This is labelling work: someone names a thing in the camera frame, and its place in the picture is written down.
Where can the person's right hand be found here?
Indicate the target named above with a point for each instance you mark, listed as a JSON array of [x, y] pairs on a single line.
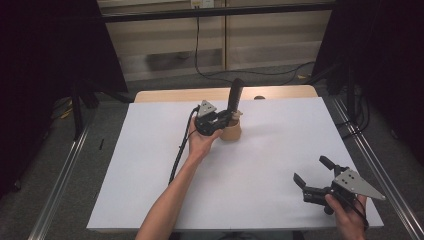
[[350, 220]]

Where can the white table cover sheet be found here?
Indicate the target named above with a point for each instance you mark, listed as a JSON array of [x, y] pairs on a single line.
[[253, 166]]

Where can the wooden table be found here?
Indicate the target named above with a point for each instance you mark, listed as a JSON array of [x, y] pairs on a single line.
[[186, 95]]

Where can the metal floor rail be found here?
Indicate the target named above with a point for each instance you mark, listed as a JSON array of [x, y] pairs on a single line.
[[56, 186], [383, 173]]

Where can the white wall socket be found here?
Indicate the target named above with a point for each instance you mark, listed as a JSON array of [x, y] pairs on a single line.
[[201, 3]]

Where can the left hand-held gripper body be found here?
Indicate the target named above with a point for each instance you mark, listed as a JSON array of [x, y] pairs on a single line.
[[206, 125]]

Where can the small dark round object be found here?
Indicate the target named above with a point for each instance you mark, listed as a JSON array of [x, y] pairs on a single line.
[[259, 97]]

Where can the person's left hand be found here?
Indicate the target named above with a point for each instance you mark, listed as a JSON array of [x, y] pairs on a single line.
[[200, 146]]

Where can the black metal stand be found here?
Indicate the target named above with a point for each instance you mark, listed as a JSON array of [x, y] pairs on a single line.
[[78, 110], [350, 90]]

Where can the tan paper storage pot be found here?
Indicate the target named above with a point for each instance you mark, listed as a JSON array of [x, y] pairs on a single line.
[[231, 133]]

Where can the black curtain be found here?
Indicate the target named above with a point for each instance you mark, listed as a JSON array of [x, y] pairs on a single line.
[[383, 66], [50, 66]]

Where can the long beige desk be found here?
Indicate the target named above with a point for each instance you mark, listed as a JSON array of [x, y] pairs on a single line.
[[216, 11]]

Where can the dark brown comb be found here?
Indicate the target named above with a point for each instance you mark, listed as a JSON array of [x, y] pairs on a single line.
[[236, 93]]

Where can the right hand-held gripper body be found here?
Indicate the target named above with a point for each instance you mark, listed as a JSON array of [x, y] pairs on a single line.
[[353, 185]]

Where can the small black floor object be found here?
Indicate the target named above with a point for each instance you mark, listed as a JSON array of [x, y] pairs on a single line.
[[101, 144]]

